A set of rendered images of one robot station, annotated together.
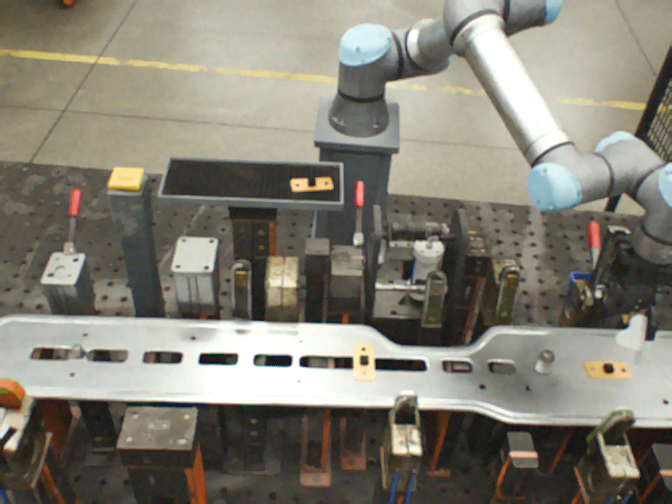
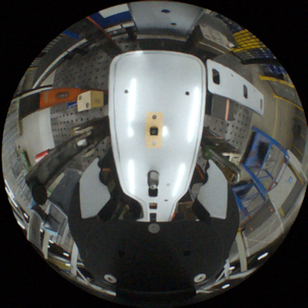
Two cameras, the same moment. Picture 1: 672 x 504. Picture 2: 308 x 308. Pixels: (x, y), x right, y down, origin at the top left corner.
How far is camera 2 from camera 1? 1.34 m
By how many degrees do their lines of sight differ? 56
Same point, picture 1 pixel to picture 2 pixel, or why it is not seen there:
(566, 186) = not seen: outside the picture
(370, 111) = (57, 217)
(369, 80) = (55, 226)
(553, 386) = (168, 172)
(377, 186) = (67, 196)
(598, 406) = (187, 147)
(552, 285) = (72, 109)
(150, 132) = not seen: hidden behind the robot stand
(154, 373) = not seen: hidden behind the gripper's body
